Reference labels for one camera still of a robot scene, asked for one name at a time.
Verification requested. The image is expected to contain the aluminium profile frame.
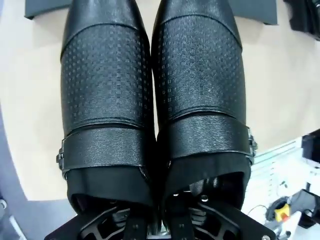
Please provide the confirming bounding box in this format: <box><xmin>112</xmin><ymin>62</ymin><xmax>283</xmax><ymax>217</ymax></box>
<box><xmin>246</xmin><ymin>136</ymin><xmax>320</xmax><ymax>240</ymax></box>

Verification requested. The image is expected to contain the yellow emergency stop button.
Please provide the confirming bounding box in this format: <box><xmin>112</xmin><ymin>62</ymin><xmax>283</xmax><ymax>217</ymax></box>
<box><xmin>274</xmin><ymin>202</ymin><xmax>291</xmax><ymax>222</ymax></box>

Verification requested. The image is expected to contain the black perforated buckle shoe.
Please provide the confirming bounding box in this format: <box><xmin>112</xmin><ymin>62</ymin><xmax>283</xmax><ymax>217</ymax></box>
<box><xmin>150</xmin><ymin>0</ymin><xmax>258</xmax><ymax>226</ymax></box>
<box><xmin>56</xmin><ymin>0</ymin><xmax>161</xmax><ymax>221</ymax></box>

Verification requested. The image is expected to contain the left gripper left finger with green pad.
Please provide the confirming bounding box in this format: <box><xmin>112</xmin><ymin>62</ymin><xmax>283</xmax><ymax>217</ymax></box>
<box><xmin>44</xmin><ymin>201</ymin><xmax>151</xmax><ymax>240</ymax></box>

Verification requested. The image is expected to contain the black box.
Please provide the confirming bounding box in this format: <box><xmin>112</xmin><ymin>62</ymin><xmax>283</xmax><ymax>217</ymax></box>
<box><xmin>301</xmin><ymin>134</ymin><xmax>320</xmax><ymax>161</ymax></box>

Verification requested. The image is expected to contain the black smooth leather shoe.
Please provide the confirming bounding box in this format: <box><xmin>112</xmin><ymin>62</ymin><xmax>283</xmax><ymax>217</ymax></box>
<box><xmin>289</xmin><ymin>0</ymin><xmax>320</xmax><ymax>41</ymax></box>

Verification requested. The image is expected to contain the black device housing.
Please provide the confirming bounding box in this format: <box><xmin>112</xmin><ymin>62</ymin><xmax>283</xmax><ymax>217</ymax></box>
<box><xmin>291</xmin><ymin>189</ymin><xmax>320</xmax><ymax>229</ymax></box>

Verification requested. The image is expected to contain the grey shoe stand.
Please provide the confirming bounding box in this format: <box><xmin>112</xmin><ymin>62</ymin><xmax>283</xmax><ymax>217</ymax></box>
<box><xmin>24</xmin><ymin>0</ymin><xmax>280</xmax><ymax>26</ymax></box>

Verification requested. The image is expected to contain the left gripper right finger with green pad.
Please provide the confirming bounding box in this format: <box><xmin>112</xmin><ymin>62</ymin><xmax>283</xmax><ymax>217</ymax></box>
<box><xmin>171</xmin><ymin>193</ymin><xmax>275</xmax><ymax>240</ymax></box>

